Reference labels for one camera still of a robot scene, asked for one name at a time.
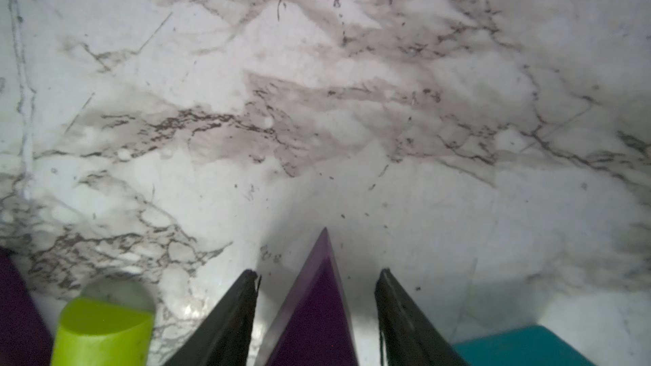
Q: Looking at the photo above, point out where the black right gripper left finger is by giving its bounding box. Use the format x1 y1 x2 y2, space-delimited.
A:
165 269 259 366

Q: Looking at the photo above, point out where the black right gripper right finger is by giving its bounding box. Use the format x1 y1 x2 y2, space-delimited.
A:
375 269 468 366

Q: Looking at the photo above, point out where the purple triangle block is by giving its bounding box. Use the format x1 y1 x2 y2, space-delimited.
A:
255 229 359 366
1 248 54 365

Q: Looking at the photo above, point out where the lime green cylinder block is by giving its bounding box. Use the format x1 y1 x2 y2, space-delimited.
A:
50 297 154 366

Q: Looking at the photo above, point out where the teal triangle block far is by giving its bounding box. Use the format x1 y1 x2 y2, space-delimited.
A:
453 325 594 366

